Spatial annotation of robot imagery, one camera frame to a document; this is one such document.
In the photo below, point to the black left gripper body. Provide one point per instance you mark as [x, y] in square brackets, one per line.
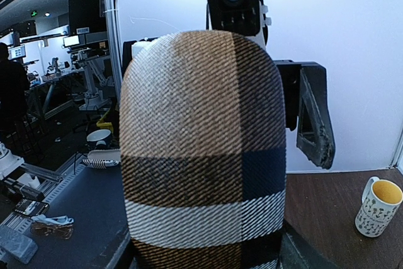
[289, 72]

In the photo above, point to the person in dark clothes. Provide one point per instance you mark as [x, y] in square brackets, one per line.
[14, 83]

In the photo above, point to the glasses with blue strap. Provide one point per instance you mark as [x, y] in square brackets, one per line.
[61, 227]

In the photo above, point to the grey foam block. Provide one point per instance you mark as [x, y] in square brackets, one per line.
[18, 245]

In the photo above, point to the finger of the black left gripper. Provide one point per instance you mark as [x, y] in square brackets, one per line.
[315, 137]

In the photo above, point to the white floral mug yellow inside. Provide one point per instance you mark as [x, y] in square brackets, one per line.
[380, 201]

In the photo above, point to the smartphone on bench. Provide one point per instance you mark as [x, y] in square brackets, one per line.
[30, 208]

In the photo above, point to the brown plaid glasses case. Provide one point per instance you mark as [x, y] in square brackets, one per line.
[203, 149]

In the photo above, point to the blue white mug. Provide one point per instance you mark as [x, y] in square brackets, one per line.
[99, 139]

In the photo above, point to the striped bowl on bench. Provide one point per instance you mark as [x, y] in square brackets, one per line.
[103, 159]

